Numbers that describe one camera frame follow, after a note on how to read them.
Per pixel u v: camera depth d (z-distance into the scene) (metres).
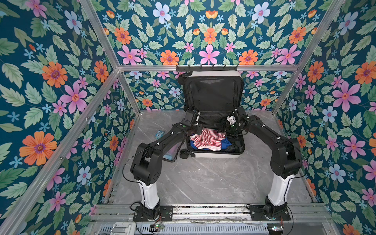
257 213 0.73
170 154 0.93
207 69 0.91
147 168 0.49
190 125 0.71
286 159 0.51
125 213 0.75
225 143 0.93
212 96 0.93
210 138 0.95
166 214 0.73
